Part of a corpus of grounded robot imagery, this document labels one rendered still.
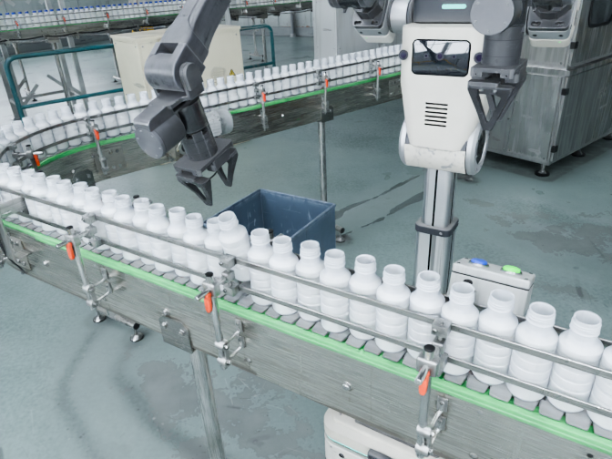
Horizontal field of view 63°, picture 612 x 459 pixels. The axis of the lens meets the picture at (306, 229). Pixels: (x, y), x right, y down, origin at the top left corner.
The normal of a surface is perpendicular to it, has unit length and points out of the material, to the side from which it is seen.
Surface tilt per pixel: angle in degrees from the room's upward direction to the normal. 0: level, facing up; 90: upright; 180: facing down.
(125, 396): 0
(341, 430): 31
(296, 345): 90
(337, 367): 90
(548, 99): 90
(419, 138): 90
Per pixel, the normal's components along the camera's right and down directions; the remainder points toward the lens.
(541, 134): -0.76, 0.26
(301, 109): 0.64, 0.35
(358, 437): -0.31, -0.54
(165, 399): -0.05, -0.89
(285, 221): -0.53, 0.41
